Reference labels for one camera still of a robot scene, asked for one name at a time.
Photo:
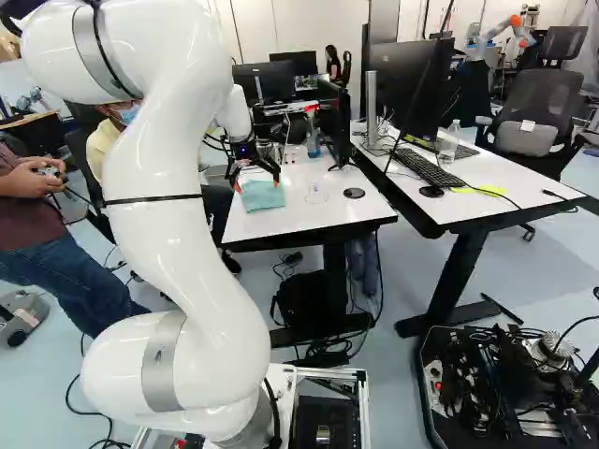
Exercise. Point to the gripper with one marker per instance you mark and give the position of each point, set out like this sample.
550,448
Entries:
242,149

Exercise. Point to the green towel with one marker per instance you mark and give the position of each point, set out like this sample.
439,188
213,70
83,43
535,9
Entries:
264,197

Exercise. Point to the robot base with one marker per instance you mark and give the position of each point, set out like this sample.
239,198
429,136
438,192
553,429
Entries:
327,411

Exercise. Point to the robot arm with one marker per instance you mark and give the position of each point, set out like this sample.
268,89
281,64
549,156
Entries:
187,140

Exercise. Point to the clear plastic cup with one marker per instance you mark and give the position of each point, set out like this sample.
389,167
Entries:
317,192

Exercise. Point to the blue spray bottle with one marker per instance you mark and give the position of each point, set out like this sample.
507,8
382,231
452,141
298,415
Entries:
313,142

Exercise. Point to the white table with black legs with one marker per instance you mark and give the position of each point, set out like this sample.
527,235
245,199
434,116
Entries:
327,212

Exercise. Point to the thin black monitor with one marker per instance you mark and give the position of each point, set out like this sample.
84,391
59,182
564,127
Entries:
340,121

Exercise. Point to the black backpack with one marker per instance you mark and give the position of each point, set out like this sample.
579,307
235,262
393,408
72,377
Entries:
302,301

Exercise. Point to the silver metal pole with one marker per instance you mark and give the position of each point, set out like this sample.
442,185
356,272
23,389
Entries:
372,107

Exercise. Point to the person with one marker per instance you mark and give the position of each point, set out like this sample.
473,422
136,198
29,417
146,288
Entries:
100,149
42,243

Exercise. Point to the black keyboard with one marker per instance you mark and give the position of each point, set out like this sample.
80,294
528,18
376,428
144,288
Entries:
428,168

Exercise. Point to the large black monitor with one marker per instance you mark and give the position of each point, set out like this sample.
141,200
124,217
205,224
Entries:
412,84

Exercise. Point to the clear water bottle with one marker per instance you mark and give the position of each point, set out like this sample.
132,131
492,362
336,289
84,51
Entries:
448,145

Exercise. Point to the game controller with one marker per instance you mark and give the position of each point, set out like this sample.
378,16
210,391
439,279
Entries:
47,171

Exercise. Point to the yellow paper sheet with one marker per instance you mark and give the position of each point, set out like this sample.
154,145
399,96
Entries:
492,190

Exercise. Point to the black office chair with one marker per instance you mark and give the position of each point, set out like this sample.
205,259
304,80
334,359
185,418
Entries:
533,121

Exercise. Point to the white desk with black frame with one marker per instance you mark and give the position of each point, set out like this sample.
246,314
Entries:
505,206

